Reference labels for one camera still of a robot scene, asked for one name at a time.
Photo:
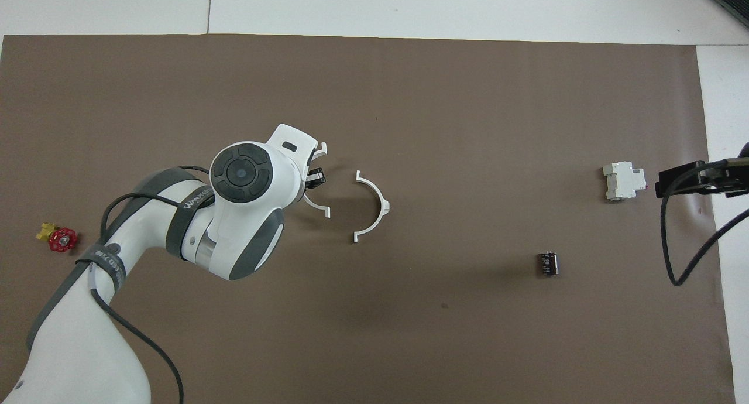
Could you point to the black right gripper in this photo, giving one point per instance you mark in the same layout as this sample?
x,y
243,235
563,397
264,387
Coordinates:
x,y
728,175

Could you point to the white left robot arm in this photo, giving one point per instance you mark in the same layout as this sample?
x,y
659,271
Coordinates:
x,y
246,175

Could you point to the white circuit breaker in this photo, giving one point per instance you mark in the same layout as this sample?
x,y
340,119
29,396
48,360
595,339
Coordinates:
x,y
623,181

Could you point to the black cylindrical capacitor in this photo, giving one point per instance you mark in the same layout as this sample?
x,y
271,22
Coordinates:
x,y
548,263

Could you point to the brown table mat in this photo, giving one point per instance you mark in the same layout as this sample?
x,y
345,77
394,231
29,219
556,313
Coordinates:
x,y
409,334

